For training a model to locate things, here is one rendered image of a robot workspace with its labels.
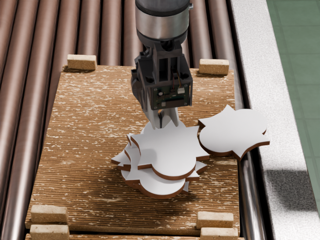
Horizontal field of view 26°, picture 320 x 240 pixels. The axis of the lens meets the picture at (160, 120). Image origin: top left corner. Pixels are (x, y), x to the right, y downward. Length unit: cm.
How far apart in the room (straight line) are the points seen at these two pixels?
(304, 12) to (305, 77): 46
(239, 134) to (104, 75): 31
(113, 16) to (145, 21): 65
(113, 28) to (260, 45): 33
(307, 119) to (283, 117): 136
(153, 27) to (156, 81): 8
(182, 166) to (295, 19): 215
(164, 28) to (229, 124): 38
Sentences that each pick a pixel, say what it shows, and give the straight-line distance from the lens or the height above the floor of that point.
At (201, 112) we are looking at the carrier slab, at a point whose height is 94.
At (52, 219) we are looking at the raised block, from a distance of 115.
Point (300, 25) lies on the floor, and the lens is 318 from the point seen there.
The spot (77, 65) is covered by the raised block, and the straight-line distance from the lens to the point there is 141.
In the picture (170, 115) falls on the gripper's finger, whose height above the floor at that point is 107.
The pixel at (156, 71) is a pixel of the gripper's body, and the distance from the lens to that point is 97.
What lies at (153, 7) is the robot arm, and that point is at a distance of 93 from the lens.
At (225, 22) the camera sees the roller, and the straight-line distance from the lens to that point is 158.
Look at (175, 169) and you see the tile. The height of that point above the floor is 101.
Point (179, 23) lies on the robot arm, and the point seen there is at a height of 128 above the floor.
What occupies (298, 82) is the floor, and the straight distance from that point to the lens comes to 287.
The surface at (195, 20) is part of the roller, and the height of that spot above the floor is 92.
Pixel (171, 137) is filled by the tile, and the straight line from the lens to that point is 117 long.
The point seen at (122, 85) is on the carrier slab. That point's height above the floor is 94.
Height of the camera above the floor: 184
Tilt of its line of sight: 44 degrees down
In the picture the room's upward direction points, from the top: straight up
